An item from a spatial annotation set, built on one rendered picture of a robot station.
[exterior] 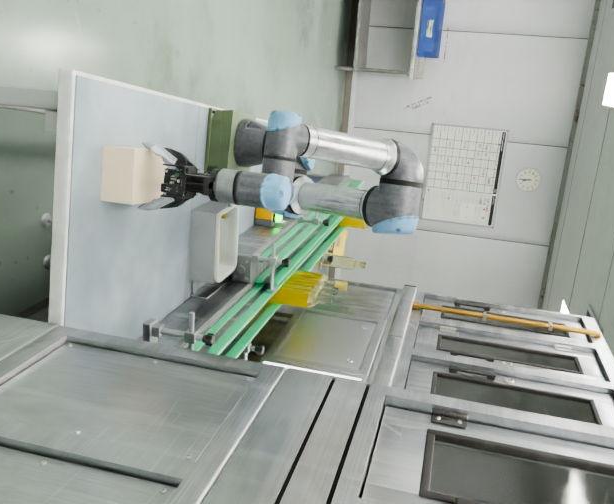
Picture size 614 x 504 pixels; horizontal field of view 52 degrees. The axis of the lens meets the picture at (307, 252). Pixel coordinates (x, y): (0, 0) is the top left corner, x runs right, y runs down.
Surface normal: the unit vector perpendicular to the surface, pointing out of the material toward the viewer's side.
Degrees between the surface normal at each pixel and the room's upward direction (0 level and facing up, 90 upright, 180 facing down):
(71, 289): 0
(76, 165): 0
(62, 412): 90
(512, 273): 90
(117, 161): 90
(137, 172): 0
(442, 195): 90
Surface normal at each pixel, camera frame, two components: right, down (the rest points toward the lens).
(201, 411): 0.07, -0.96
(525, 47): -0.25, 0.26
